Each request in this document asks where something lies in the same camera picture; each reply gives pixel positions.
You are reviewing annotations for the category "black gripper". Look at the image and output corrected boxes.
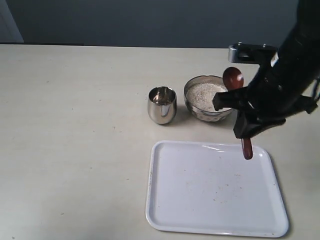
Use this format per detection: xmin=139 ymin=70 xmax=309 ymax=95
xmin=212 ymin=51 xmax=318 ymax=139

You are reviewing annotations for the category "brown wooden spoon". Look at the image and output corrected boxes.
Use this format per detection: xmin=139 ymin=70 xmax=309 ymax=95
xmin=222 ymin=66 xmax=253 ymax=160

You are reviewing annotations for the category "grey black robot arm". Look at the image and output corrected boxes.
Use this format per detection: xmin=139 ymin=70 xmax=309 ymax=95
xmin=213 ymin=0 xmax=320 ymax=139

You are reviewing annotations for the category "steel bowl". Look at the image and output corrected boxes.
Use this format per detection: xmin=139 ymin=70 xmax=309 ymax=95
xmin=183 ymin=75 xmax=234 ymax=122

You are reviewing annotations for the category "small steel cup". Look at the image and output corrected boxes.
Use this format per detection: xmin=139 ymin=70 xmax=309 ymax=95
xmin=147 ymin=86 xmax=177 ymax=125

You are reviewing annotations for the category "white plastic tray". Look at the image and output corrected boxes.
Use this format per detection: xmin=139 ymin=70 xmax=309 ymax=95
xmin=145 ymin=140 xmax=289 ymax=238

